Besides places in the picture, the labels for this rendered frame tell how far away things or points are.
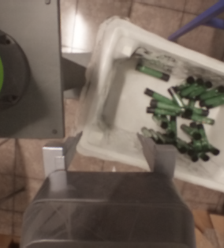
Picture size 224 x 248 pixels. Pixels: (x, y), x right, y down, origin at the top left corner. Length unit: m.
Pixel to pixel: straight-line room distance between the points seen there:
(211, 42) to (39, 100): 1.25
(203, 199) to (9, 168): 1.58
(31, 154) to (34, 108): 1.14
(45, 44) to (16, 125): 0.16
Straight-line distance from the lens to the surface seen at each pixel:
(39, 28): 0.37
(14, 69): 0.34
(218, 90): 0.82
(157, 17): 1.35
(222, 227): 1.62
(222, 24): 0.98
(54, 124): 0.37
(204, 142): 0.84
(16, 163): 1.58
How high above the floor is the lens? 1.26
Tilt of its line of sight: 76 degrees down
